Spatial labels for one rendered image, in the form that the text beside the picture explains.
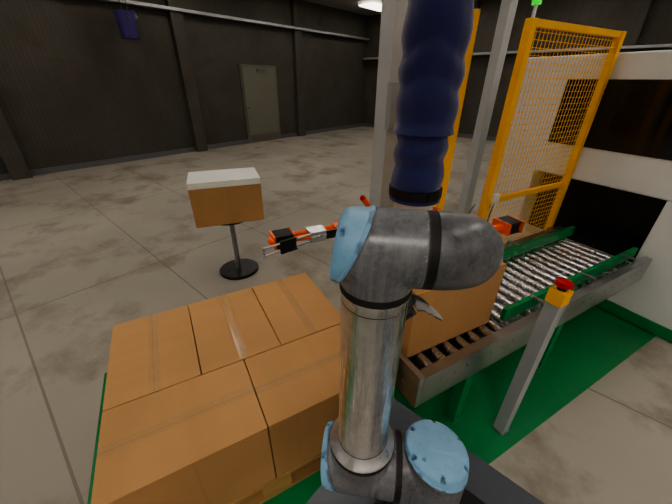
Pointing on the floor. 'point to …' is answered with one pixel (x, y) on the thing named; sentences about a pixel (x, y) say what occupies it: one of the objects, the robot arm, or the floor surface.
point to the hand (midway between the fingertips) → (419, 333)
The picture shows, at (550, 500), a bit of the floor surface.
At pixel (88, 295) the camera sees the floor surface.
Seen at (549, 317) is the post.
